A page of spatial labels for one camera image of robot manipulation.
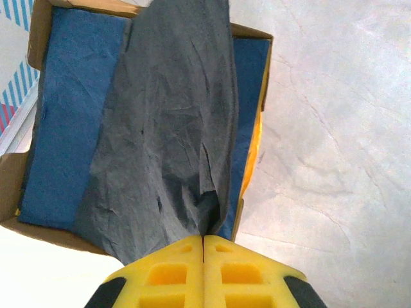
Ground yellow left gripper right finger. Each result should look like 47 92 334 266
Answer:
202 235 328 308

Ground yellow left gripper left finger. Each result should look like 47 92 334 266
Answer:
83 235 204 308

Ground yellow paper napkin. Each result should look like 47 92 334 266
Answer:
240 60 270 197

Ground blue paper napkin stack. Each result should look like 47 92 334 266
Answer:
17 6 271 241

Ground thin aluminium side rail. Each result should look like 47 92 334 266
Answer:
0 92 41 155

